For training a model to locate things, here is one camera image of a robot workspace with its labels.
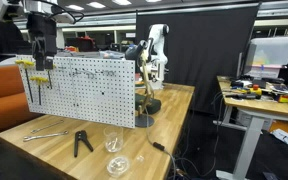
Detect metal pegboard hook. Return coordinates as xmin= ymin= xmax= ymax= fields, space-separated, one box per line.
xmin=71 ymin=68 xmax=97 ymax=80

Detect clear glass cup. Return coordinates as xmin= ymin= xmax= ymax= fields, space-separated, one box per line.
xmin=103 ymin=125 xmax=125 ymax=154

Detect wooden desk with grey legs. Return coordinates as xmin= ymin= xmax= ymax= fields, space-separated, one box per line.
xmin=216 ymin=75 xmax=288 ymax=180

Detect clear round lid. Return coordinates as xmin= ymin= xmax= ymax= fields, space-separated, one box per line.
xmin=106 ymin=155 xmax=131 ymax=178

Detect black crimping pliers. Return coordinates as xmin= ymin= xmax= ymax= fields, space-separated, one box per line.
xmin=73 ymin=129 xmax=94 ymax=158

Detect black curtain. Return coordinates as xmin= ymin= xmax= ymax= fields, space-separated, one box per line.
xmin=135 ymin=3 xmax=262 ymax=115

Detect red yellow emergency stop button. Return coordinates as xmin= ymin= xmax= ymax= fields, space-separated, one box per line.
xmin=248 ymin=84 xmax=263 ymax=96

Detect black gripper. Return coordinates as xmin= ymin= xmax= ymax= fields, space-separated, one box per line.
xmin=26 ymin=13 xmax=58 ymax=72

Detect small silver combination wrench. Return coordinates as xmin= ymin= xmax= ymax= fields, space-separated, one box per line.
xmin=30 ymin=119 xmax=65 ymax=134

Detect black cable with connector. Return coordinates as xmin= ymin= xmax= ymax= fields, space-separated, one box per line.
xmin=144 ymin=109 xmax=178 ymax=180

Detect orange sofa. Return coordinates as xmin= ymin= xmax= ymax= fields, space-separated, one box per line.
xmin=0 ymin=64 xmax=42 ymax=136

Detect long yellow T-handle hex key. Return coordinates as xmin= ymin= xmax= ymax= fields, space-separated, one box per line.
xmin=15 ymin=59 xmax=36 ymax=104

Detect white computer monitor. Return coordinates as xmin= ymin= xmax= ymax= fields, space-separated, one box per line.
xmin=239 ymin=36 xmax=288 ymax=80

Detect large silver combination wrench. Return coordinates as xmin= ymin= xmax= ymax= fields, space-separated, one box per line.
xmin=23 ymin=130 xmax=69 ymax=143

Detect white pegboard stand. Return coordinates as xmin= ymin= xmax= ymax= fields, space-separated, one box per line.
xmin=17 ymin=54 xmax=137 ymax=130

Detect medium yellow T-handle hex key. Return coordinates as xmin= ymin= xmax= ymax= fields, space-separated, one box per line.
xmin=29 ymin=75 xmax=49 ymax=106

